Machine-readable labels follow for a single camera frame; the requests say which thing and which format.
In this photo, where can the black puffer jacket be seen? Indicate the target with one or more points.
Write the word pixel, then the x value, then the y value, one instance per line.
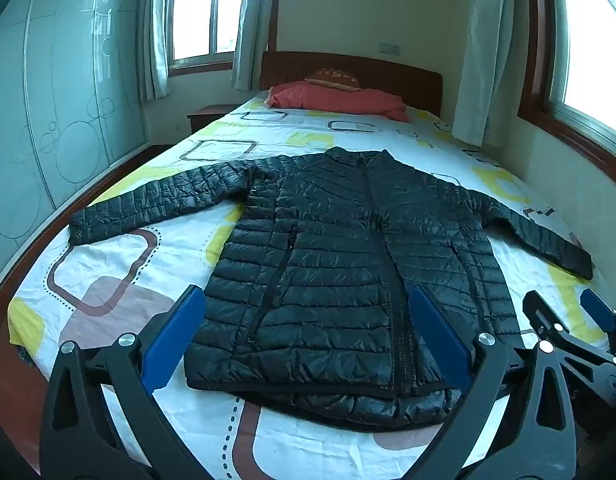
pixel 338 270

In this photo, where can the bed with patterned sheet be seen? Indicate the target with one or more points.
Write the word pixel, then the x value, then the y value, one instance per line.
pixel 388 77

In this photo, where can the red pillow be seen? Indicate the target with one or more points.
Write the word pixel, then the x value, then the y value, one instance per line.
pixel 338 100

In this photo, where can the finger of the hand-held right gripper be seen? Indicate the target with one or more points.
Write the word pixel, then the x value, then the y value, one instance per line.
pixel 545 312
pixel 600 310

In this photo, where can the wooden frame window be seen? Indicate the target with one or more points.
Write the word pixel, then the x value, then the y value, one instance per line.
pixel 200 10
pixel 593 45

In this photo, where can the wall outlet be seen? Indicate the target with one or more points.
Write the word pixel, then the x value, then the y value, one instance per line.
pixel 389 49

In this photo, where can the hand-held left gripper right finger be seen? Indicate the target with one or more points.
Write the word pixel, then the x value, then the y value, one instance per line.
pixel 438 340

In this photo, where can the pale curtain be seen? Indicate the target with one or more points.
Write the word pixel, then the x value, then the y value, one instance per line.
pixel 255 25
pixel 488 50
pixel 155 35

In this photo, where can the wooden nightstand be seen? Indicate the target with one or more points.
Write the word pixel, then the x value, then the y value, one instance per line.
pixel 210 115

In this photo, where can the glass door wardrobe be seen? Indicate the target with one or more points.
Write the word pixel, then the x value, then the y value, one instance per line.
pixel 62 110

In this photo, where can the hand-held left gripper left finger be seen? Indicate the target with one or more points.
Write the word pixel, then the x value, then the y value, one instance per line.
pixel 172 340

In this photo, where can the orange patterned pillow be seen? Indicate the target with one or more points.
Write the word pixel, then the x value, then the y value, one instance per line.
pixel 333 77

